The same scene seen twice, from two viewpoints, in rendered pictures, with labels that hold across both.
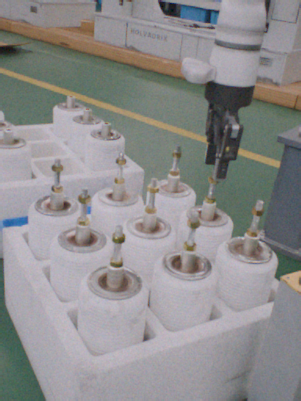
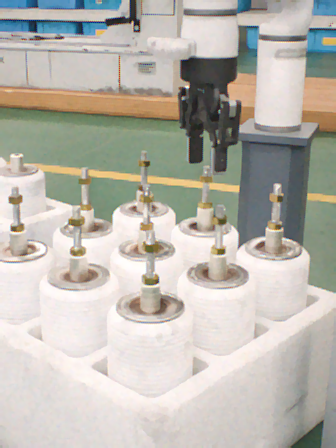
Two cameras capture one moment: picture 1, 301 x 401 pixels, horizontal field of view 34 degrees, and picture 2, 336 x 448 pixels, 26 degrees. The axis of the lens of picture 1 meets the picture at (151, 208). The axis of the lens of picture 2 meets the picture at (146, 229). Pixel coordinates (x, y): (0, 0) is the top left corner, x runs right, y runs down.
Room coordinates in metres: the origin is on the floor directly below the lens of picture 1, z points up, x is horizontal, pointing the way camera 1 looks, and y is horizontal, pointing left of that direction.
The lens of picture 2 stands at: (-0.15, 0.22, 0.60)
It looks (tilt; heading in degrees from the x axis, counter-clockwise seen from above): 20 degrees down; 346
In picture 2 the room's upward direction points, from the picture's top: straight up
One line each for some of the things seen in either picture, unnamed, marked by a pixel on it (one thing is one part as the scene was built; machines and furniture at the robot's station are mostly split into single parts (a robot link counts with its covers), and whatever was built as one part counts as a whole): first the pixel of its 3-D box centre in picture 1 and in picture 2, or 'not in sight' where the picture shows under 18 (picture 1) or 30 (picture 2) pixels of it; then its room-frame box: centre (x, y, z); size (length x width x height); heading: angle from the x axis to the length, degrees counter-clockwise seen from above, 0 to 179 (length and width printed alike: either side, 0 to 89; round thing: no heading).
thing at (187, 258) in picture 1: (187, 258); (217, 265); (0.60, -0.06, 0.26); 0.02 x 0.02 x 0.03
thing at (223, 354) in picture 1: (139, 304); (146, 358); (0.70, 0.00, 0.09); 0.39 x 0.39 x 0.18; 32
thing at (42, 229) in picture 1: (56, 250); (23, 314); (0.74, 0.16, 0.16); 0.10 x 0.10 x 0.18
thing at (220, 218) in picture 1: (207, 216); (204, 227); (0.77, -0.10, 0.25); 0.08 x 0.08 x 0.01
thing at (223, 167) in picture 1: (224, 165); (223, 154); (0.72, -0.11, 0.37); 0.03 x 0.01 x 0.05; 9
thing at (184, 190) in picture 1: (172, 189); (144, 209); (0.86, -0.04, 0.25); 0.08 x 0.08 x 0.01
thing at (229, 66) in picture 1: (223, 59); (196, 31); (0.76, -0.08, 0.52); 0.11 x 0.09 x 0.06; 99
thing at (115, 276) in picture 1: (115, 274); (150, 296); (0.54, 0.04, 0.26); 0.02 x 0.02 x 0.03
